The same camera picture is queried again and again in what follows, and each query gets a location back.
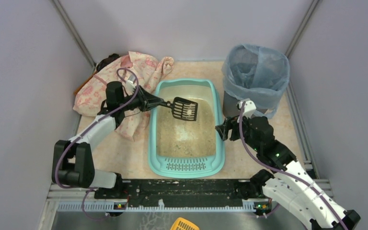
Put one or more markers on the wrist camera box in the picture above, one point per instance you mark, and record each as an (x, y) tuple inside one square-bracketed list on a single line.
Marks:
[(131, 84), (249, 107)]

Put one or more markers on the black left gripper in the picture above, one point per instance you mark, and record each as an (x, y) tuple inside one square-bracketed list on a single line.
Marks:
[(151, 100)]

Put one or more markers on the grey ribbed trash bin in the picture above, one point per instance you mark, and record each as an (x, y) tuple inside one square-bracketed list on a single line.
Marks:
[(229, 107)]

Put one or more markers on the dark object behind cloth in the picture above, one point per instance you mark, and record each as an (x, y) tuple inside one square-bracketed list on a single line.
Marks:
[(103, 63)]

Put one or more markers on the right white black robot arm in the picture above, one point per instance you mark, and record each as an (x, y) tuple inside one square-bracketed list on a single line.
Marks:
[(283, 178)]

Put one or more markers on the teal plastic litter box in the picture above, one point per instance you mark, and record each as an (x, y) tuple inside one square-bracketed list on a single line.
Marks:
[(194, 167)]

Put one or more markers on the beige cat litter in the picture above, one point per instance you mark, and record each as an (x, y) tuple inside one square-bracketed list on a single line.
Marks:
[(182, 139)]

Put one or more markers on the yellow slotted scoop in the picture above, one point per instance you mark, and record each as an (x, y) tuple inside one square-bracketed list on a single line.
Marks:
[(184, 224)]

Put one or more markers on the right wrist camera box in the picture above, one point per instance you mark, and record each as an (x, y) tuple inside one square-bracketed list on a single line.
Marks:
[(249, 107)]

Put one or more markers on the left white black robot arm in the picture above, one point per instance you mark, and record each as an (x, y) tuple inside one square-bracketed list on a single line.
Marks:
[(73, 164)]

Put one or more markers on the black slotted litter scoop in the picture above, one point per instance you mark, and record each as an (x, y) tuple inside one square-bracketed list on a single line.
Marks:
[(182, 109)]

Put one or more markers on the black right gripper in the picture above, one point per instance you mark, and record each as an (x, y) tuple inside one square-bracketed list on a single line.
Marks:
[(232, 128)]

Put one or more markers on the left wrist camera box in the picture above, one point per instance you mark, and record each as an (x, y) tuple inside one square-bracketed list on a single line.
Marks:
[(131, 84)]

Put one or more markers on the cream pink printed cloth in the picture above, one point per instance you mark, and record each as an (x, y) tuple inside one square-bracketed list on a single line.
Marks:
[(149, 71)]

